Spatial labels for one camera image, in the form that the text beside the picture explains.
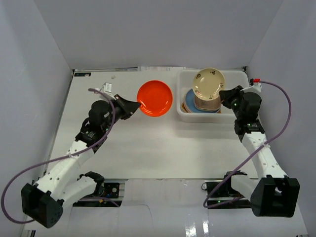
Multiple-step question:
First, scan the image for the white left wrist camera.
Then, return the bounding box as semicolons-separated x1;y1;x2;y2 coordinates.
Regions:
99;82;113;96

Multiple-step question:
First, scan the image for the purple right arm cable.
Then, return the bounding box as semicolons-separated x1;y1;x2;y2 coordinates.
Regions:
202;80;292;208

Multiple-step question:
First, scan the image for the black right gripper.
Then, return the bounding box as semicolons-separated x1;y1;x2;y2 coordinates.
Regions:
219;86;246;120

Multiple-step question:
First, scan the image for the pink round plate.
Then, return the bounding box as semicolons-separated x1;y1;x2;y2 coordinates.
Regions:
182;94;196;113

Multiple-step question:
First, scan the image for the white plastic bin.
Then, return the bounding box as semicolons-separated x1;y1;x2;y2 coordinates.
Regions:
175;69;249;123

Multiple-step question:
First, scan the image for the black label sticker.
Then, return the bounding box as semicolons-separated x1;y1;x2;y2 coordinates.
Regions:
74;72;91;77

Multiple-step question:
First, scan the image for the brown square panda dish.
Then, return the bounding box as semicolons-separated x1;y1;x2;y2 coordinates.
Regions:
194;95;221;112

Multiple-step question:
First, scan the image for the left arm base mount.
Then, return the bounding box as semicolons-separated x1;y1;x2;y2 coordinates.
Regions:
80;182;120;207

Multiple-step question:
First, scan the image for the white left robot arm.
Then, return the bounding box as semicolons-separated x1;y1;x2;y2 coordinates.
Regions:
21;95;141;228

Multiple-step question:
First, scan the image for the orange round plate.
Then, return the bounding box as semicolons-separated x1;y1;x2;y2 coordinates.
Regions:
137;80;173;117

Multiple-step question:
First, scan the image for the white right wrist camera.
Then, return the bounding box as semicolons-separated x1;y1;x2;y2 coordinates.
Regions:
249;79;262;94

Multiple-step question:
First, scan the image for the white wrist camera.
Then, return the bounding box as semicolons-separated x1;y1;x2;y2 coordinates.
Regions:
99;82;113;96
249;79;262;94

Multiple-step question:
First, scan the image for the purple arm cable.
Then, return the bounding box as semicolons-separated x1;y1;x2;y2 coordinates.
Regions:
202;80;292;208
0;87;121;224

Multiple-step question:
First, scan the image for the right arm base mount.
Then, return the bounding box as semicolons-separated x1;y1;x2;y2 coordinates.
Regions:
207;183;251;209

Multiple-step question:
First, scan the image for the blue round plate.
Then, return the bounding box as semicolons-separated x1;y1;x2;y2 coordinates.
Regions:
183;89;220;114

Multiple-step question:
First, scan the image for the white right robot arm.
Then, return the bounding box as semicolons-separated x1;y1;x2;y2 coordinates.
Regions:
219;81;300;218

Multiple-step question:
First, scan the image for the beige patterned small plate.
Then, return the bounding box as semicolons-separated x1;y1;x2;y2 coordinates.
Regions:
192;68;226;101

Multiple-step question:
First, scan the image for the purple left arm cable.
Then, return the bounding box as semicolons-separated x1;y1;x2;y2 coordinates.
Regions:
0;87;121;224

